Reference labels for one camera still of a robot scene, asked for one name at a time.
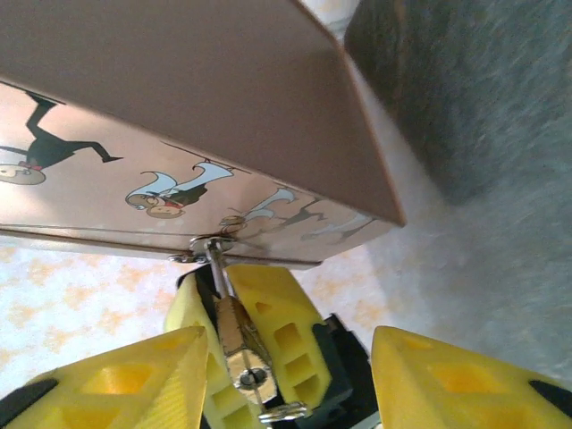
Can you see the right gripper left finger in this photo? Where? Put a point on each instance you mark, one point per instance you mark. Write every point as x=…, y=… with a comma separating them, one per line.
x=111, y=380

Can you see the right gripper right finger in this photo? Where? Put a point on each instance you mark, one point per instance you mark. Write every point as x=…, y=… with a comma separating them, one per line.
x=465, y=384

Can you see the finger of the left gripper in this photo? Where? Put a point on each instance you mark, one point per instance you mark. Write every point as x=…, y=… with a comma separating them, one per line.
x=286, y=330
x=187, y=313

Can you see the brass padlock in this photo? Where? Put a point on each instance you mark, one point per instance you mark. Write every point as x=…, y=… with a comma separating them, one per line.
x=241, y=348

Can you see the pink cartoon tin box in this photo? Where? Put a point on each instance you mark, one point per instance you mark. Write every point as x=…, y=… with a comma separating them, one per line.
x=179, y=89

